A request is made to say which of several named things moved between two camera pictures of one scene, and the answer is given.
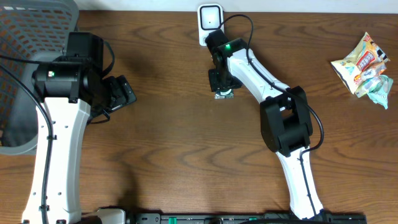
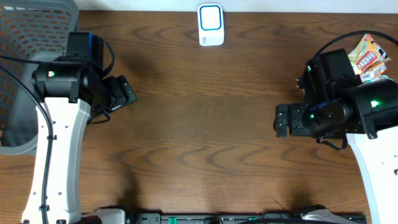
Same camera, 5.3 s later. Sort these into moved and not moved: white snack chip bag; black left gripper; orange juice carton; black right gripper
Moved: black right gripper
Not moved: white snack chip bag; black left gripper; orange juice carton
